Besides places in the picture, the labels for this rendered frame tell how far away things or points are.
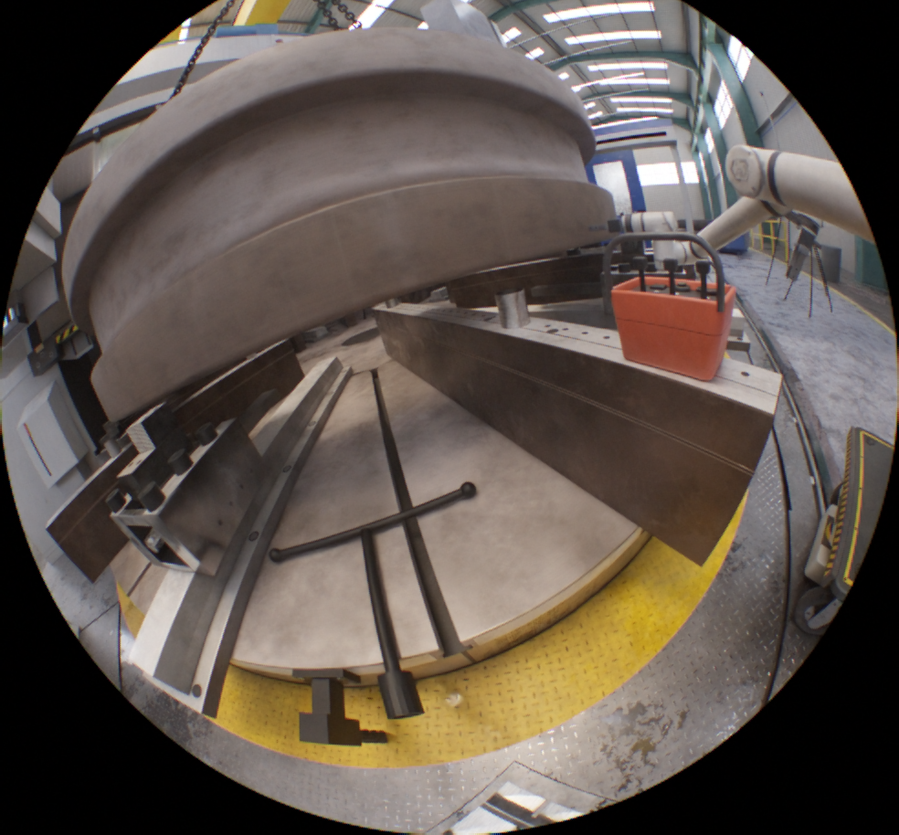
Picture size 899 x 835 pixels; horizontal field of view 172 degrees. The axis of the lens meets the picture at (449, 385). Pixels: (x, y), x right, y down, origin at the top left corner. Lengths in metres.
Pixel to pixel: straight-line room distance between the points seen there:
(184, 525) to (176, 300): 0.57
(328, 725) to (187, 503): 0.57
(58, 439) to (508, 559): 3.76
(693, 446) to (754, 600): 0.72
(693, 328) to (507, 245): 0.60
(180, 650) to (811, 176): 1.55
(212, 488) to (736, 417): 1.08
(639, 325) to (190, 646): 1.16
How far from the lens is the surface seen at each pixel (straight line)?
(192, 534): 0.83
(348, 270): 0.74
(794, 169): 0.72
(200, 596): 0.94
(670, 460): 0.57
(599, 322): 1.73
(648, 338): 0.50
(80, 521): 1.98
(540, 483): 0.83
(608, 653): 0.94
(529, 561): 0.69
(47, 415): 3.77
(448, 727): 0.94
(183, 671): 0.92
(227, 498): 0.92
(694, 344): 0.47
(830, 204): 0.67
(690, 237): 0.43
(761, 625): 1.12
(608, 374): 0.56
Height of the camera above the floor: 0.91
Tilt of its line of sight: 24 degrees down
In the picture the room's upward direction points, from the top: 16 degrees counter-clockwise
